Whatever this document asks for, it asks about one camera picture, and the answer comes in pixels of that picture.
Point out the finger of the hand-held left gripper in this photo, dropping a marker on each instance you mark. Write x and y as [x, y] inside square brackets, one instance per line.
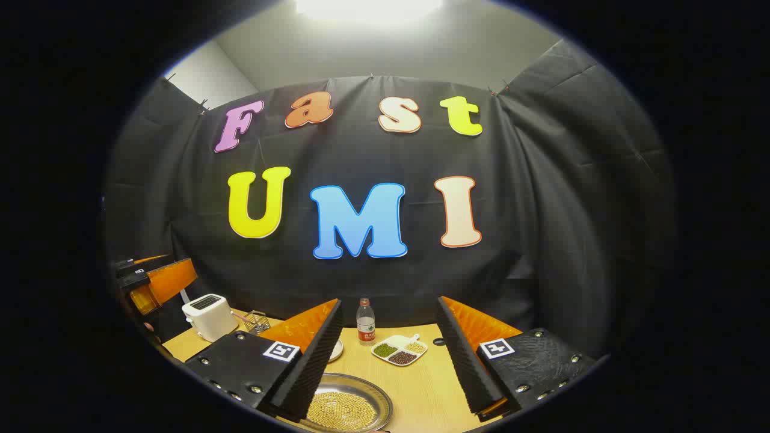
[171, 281]
[141, 261]

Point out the white toaster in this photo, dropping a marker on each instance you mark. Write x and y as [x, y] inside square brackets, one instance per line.
[207, 316]

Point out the ceiling light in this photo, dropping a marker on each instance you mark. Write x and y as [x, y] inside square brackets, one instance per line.
[367, 7]

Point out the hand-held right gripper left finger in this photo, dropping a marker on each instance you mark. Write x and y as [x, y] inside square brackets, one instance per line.
[313, 361]

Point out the white divided dish of beans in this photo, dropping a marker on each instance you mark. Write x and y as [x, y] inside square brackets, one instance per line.
[400, 350]

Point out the clear water bottle red label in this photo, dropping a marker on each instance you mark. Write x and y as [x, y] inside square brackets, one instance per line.
[366, 328]

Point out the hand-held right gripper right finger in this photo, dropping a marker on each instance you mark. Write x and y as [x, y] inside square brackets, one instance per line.
[466, 361]

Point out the white round plate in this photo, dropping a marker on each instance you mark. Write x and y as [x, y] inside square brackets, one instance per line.
[337, 350]

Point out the pile of yellow soybeans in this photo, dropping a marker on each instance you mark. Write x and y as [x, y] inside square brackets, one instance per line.
[340, 412]

